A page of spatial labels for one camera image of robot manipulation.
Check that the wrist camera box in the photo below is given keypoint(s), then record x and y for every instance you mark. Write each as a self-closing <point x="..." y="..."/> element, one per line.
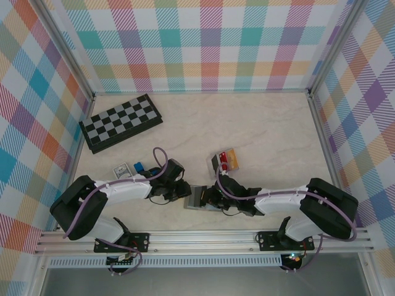
<point x="232" y="184"/>
<point x="175" y="169"/>

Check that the aluminium back rail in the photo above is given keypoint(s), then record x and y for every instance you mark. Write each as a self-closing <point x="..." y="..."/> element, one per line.
<point x="200" y="92"/>

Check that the black folding chess board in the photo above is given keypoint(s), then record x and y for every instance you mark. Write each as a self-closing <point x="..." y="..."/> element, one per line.
<point x="120" y="123"/>

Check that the grey card holder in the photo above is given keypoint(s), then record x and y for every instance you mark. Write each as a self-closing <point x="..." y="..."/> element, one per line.
<point x="192" y="202"/>

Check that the aluminium mounting rail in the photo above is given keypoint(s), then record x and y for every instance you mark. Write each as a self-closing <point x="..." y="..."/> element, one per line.
<point x="200" y="242"/>

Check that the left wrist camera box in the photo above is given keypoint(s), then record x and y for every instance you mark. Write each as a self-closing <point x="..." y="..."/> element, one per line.
<point x="175" y="169"/>

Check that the small circuit board orange part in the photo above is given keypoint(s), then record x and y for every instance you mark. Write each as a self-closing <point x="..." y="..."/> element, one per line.
<point x="294" y="258"/>

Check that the clear plastic card box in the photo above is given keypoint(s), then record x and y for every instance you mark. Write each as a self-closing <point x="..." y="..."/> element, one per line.
<point x="216" y="175"/>

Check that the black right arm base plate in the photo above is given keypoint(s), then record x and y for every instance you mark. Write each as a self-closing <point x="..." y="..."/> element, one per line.
<point x="267" y="240"/>

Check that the small blue block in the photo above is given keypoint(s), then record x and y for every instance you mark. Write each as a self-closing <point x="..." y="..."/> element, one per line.
<point x="139" y="166"/>

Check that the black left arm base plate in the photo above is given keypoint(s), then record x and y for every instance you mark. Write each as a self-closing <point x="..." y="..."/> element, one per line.
<point x="142" y="242"/>

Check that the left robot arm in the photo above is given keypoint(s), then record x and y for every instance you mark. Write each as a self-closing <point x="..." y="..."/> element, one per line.
<point x="126" y="191"/>

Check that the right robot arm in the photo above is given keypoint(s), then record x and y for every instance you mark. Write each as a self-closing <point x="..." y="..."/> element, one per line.
<point x="277" y="200"/>

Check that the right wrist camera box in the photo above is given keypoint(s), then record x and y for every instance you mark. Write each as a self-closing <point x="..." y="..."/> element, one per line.
<point x="232" y="184"/>

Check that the orange card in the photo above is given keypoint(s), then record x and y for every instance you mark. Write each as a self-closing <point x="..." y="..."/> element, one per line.
<point x="234" y="158"/>

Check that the dark card with yellow edge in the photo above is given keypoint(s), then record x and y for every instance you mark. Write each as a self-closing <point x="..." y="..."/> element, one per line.
<point x="203" y="198"/>

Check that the aluminium frame post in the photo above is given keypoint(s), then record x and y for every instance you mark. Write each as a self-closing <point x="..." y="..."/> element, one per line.
<point x="67" y="49"/>
<point x="334" y="46"/>

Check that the red card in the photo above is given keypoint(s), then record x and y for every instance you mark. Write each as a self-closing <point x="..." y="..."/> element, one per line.
<point x="223" y="160"/>

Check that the aluminium side rail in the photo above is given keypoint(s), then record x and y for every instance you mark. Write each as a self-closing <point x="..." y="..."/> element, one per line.
<point x="327" y="154"/>
<point x="77" y="154"/>

